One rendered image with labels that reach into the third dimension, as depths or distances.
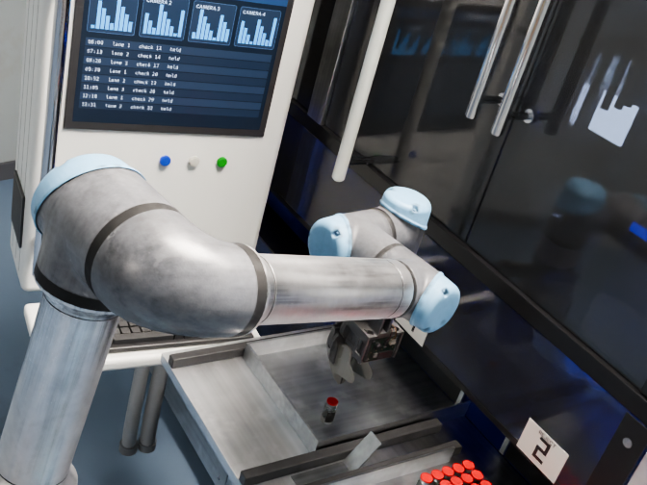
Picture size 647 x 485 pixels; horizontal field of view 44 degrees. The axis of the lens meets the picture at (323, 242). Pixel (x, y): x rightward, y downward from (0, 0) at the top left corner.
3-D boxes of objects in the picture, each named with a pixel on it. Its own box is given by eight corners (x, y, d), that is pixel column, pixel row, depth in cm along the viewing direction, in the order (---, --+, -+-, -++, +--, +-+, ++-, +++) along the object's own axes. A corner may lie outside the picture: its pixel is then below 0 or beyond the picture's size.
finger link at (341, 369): (339, 404, 130) (354, 360, 126) (320, 380, 134) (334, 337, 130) (354, 400, 132) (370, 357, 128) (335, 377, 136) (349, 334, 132)
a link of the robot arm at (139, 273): (177, 268, 67) (480, 273, 103) (114, 204, 73) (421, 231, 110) (131, 381, 70) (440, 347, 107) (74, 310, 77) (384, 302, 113)
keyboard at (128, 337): (230, 300, 177) (232, 292, 176) (253, 341, 167) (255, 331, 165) (39, 314, 157) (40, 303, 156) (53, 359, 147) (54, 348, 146)
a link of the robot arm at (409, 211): (370, 186, 116) (408, 180, 122) (349, 250, 121) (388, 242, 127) (407, 213, 112) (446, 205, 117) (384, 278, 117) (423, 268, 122)
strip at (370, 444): (362, 456, 134) (372, 430, 132) (372, 469, 132) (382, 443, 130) (291, 476, 126) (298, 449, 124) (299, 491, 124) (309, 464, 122)
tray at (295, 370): (386, 331, 168) (391, 318, 166) (464, 415, 150) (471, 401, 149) (243, 357, 149) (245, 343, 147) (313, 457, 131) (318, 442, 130)
